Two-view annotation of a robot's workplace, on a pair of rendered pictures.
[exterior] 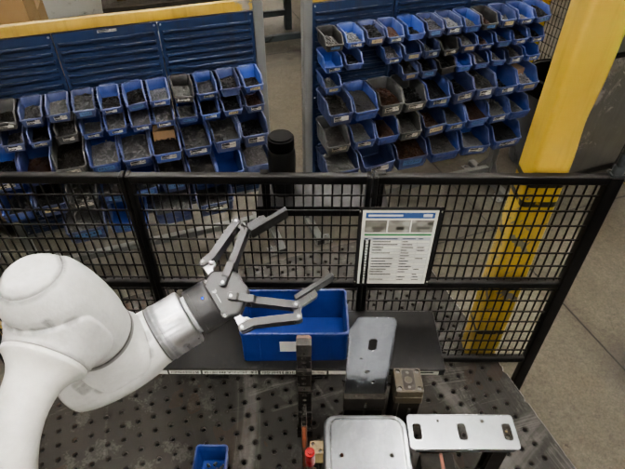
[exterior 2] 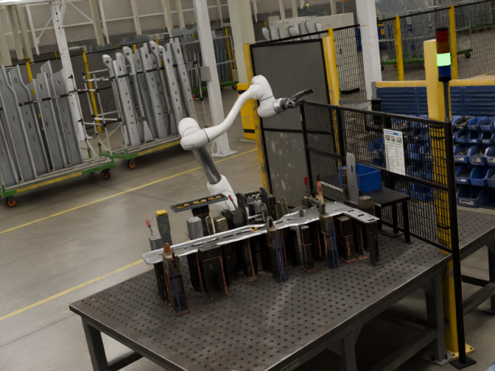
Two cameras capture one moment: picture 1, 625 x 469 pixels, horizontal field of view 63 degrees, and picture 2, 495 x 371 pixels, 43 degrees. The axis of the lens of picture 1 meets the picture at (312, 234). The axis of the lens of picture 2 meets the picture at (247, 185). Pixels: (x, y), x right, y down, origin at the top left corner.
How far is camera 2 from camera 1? 3.85 m
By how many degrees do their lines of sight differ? 65
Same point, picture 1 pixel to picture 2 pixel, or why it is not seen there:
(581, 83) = (429, 78)
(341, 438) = (332, 205)
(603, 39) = (429, 61)
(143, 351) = (269, 103)
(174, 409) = not seen: hidden behind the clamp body
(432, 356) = (385, 201)
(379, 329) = (351, 160)
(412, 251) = (398, 154)
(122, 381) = (264, 107)
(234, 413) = not seen: hidden behind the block
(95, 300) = (262, 84)
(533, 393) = not seen: outside the picture
